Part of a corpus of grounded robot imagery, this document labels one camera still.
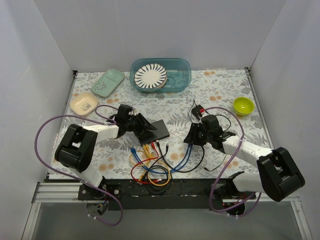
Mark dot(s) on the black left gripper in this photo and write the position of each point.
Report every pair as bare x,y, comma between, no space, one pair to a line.
137,123

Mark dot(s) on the black network switch box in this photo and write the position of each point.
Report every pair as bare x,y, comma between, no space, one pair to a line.
160,133

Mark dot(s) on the teal plastic basin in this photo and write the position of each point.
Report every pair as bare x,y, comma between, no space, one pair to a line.
178,70

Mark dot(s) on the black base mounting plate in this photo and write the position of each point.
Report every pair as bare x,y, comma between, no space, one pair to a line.
188,193

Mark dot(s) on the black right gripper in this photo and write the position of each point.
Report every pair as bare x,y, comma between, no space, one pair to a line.
197,135

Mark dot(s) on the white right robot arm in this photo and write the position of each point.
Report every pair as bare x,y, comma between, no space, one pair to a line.
278,175

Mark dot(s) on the lime green bowl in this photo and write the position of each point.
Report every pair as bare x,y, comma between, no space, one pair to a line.
243,106

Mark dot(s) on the floral table mat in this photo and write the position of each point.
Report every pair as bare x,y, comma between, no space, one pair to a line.
209,88

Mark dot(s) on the beige square panda dish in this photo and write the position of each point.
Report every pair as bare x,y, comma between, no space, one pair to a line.
83,104

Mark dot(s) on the black power adapter brick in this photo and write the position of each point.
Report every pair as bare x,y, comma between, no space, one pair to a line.
197,111

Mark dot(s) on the green rectangular ceramic dish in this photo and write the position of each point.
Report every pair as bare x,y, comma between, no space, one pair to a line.
108,82

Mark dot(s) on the blue striped white plate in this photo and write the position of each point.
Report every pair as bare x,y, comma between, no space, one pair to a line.
150,76

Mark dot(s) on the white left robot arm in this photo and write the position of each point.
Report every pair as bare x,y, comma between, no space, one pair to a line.
77,146

